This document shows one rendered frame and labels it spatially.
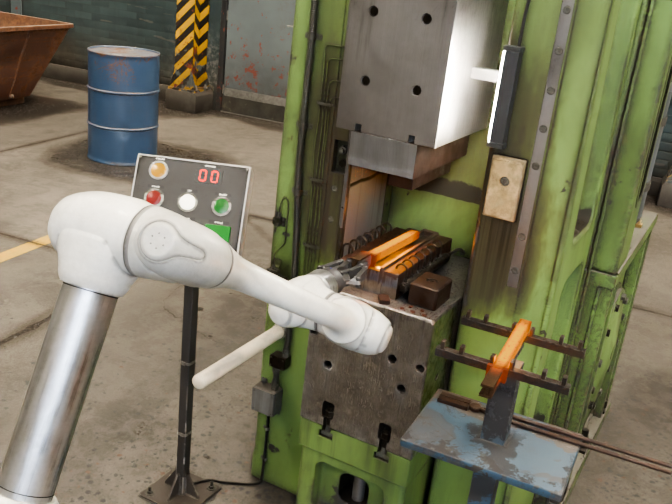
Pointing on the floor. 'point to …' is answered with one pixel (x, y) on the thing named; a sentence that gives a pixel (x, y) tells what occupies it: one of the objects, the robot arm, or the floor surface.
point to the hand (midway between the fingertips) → (360, 262)
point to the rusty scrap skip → (26, 53)
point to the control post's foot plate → (161, 491)
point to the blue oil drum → (122, 103)
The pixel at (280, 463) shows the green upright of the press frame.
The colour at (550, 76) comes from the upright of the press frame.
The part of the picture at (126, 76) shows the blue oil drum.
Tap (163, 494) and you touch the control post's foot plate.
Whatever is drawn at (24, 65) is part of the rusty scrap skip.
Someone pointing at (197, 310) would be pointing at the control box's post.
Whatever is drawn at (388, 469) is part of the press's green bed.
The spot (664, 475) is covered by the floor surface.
